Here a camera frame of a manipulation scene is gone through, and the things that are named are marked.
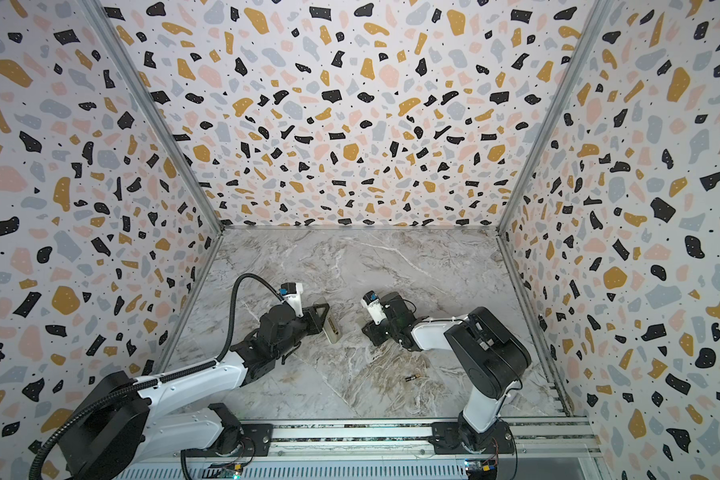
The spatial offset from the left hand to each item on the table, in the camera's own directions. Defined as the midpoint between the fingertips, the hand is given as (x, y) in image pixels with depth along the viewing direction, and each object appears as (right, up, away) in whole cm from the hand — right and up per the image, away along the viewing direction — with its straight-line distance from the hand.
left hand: (328, 302), depth 81 cm
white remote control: (+1, -7, +2) cm, 8 cm away
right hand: (+9, -8, +11) cm, 16 cm away
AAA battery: (+23, -22, +2) cm, 31 cm away
